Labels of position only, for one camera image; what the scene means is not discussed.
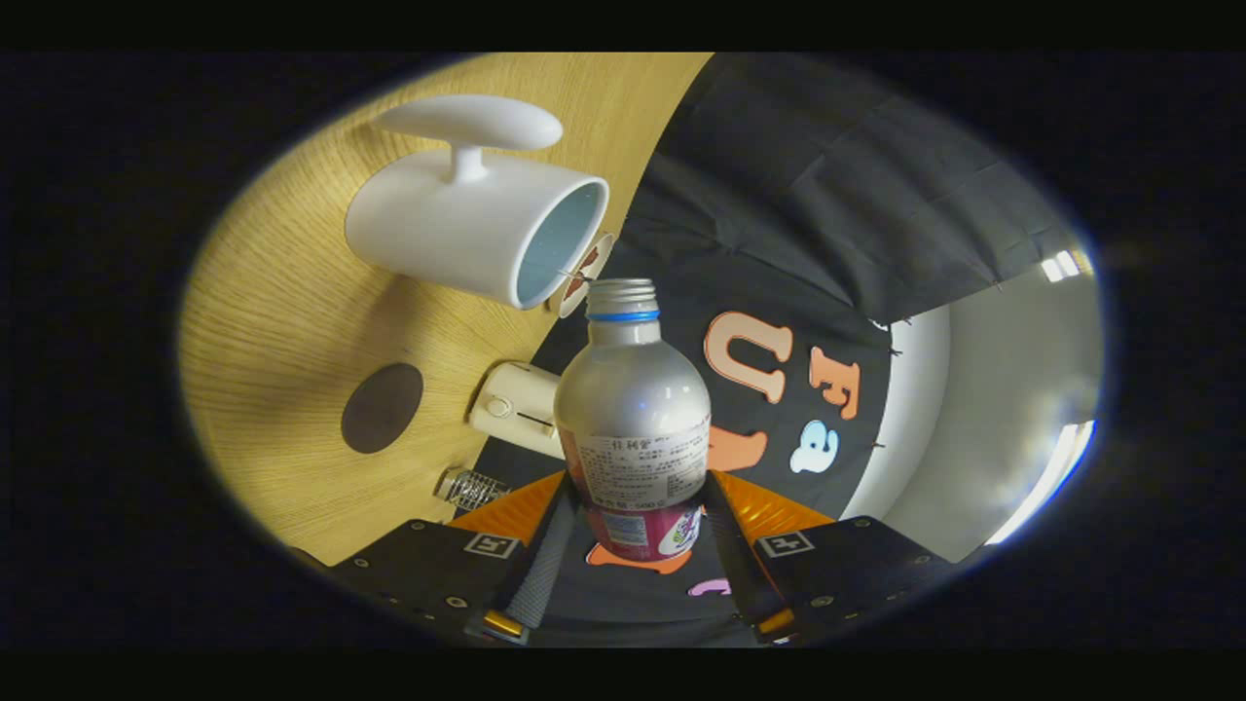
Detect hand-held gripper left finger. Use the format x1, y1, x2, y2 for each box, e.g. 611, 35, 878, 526
324, 470, 583, 646

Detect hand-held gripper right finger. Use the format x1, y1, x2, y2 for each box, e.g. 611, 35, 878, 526
699, 468, 957, 644

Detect silver juice bottle red label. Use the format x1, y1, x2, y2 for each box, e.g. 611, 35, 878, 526
553, 277, 713, 564

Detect round brown coaster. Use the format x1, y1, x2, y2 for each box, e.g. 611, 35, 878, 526
341, 363, 425, 455

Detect white cup with handle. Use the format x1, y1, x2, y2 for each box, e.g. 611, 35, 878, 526
345, 94, 610, 311

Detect white toaster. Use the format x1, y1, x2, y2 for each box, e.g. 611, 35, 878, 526
469, 361, 566, 461

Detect large ceiling light panel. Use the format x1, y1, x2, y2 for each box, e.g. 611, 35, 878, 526
985, 420, 1098, 546

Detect white plate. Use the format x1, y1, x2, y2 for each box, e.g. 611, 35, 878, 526
548, 232, 615, 319

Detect wooden table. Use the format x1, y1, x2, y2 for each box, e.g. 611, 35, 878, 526
177, 53, 716, 568

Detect black backdrop cloth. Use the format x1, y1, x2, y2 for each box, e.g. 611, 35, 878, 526
467, 53, 1081, 648

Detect small wire basket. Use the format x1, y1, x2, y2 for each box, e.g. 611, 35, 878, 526
435, 467, 512, 513

